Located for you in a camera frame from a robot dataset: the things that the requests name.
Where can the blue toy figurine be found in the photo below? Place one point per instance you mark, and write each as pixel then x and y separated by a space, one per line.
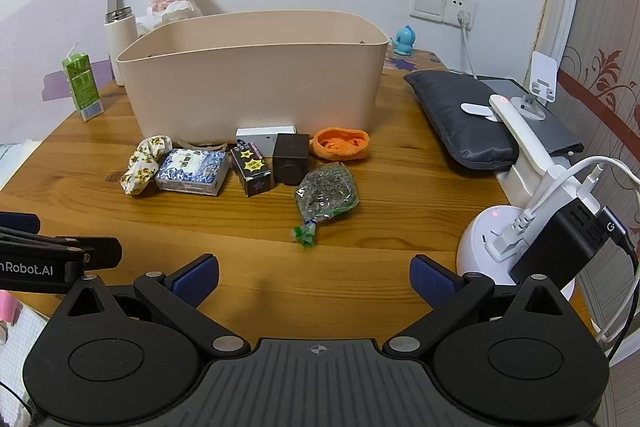
pixel 403 39

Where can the beige plastic storage bin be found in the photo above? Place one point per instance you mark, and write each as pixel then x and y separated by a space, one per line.
pixel 250 82

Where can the purple patterned table mat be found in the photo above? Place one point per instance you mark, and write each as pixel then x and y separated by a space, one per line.
pixel 405 63

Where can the dark grey tablet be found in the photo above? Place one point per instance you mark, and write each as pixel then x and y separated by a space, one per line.
pixel 560 132

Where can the green snack packet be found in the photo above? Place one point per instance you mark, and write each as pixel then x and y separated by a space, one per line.
pixel 327 189

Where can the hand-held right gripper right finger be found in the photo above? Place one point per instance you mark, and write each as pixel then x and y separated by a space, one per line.
pixel 430 281

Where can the white wall switch socket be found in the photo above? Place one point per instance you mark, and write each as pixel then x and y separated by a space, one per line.
pixel 430 4

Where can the black box with yellow stars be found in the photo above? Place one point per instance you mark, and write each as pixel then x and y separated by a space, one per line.
pixel 252 169

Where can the black power adapter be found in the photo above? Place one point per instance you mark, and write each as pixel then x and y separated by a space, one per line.
pixel 555 247

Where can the floral fabric scrunchie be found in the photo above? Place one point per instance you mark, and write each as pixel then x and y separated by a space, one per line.
pixel 145 162

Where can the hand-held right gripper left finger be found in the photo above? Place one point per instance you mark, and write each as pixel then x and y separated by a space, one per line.
pixel 197 281

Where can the white folding desk lamp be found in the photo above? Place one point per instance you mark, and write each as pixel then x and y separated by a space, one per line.
pixel 522 132

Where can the white round power strip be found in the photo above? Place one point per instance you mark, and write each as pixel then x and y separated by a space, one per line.
pixel 475 252

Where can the white phone stand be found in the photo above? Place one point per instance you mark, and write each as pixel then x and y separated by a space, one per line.
pixel 544 74

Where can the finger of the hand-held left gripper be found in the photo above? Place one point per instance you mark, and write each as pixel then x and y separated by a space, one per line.
pixel 102 252
pixel 17 223

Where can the small pink item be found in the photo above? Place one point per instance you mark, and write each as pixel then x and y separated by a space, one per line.
pixel 7 307

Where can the orange cloth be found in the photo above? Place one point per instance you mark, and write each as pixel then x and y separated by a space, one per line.
pixel 340 144

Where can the green drink carton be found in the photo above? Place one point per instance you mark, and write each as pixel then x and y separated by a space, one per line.
pixel 82 84

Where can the white power plug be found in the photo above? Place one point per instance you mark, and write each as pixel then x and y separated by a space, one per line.
pixel 505 242

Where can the small white box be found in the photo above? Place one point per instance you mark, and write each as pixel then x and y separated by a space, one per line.
pixel 262 138

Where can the white oval tag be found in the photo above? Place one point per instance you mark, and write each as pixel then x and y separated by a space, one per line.
pixel 475 110

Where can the white thermos bottle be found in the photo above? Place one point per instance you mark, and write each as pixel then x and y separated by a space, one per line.
pixel 120 42

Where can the dark brown cube box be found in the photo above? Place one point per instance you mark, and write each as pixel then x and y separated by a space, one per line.
pixel 291 157

